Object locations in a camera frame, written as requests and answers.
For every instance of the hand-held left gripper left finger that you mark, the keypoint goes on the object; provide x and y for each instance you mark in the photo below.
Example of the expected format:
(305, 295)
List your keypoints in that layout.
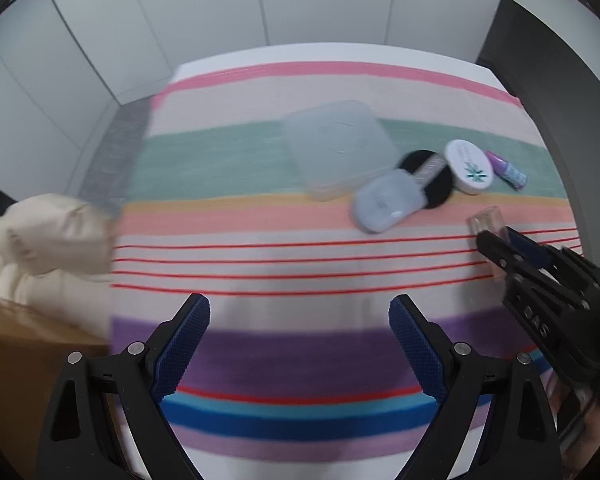
(180, 347)

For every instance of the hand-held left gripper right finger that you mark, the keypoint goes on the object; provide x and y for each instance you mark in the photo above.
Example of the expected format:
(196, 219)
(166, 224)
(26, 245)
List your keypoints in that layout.
(417, 347)

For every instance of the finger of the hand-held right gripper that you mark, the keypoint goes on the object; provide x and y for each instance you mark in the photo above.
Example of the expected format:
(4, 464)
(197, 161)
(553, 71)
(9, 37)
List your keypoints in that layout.
(500, 255)
(532, 252)

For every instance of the clear small bottle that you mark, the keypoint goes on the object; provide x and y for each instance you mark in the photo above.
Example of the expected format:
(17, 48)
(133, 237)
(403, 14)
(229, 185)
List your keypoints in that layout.
(487, 220)

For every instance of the small purple tube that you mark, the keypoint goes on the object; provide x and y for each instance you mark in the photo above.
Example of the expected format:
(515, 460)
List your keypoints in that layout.
(505, 170)

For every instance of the black powder puff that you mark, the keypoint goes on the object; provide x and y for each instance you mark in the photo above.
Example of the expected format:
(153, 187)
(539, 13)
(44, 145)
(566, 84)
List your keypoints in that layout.
(442, 186)

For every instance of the white round tin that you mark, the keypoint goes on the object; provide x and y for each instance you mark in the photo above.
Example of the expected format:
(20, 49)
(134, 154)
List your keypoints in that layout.
(467, 162)

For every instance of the light blue small case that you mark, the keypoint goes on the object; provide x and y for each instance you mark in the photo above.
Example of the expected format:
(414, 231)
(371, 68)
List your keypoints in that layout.
(385, 202)

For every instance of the brown cardboard box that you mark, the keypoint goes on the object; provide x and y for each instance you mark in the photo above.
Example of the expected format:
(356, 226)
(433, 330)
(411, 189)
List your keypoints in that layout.
(20, 360)

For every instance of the clear plastic container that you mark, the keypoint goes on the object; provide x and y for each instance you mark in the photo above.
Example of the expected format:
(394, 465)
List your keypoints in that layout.
(337, 145)

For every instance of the striped colourful cloth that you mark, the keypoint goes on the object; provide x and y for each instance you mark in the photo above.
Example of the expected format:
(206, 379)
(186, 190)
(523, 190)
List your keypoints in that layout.
(280, 270)

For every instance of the cream puffy jacket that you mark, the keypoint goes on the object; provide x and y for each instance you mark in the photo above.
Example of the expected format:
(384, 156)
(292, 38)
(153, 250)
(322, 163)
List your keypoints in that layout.
(40, 250)

